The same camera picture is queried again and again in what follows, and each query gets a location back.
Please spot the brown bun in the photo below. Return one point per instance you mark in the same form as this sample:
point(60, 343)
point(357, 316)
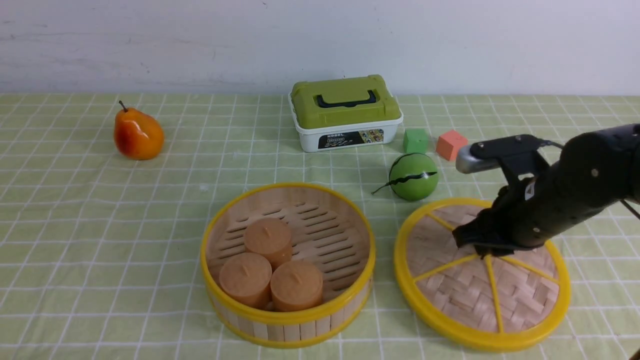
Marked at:
point(246, 278)
point(295, 286)
point(270, 238)

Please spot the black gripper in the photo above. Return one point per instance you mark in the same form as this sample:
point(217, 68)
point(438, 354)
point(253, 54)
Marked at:
point(524, 217)

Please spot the green checkered tablecloth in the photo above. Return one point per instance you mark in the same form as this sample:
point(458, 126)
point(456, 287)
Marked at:
point(100, 252)

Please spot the brown bun front left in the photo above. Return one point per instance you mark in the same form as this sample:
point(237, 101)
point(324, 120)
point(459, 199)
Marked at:
point(246, 278)

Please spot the green lidded storage box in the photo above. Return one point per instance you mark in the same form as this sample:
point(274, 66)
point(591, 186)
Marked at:
point(344, 113)

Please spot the yellow rimmed bamboo steamer basket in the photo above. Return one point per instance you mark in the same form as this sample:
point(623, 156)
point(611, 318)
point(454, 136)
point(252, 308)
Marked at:
point(328, 230)

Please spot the pink foam cube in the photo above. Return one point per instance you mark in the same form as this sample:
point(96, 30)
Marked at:
point(449, 143)

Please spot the green toy watermelon ball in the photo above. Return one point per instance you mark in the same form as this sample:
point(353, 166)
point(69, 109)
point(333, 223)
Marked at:
point(412, 177)

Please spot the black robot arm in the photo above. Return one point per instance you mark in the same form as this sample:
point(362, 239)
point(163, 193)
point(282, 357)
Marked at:
point(595, 170)

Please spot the brown bun front right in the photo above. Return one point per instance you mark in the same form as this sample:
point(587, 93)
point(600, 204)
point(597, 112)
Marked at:
point(295, 286)

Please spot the yellow rimmed bamboo steamer lid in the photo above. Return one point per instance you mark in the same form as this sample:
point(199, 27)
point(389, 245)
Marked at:
point(498, 304)

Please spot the green foam cube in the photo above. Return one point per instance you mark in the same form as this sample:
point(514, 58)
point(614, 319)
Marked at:
point(415, 141)

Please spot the brown bun back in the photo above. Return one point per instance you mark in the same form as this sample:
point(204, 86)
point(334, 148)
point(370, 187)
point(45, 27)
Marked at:
point(270, 238)

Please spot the orange toy pear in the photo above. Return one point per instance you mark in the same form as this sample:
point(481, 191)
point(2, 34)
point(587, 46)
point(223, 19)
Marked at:
point(137, 135)

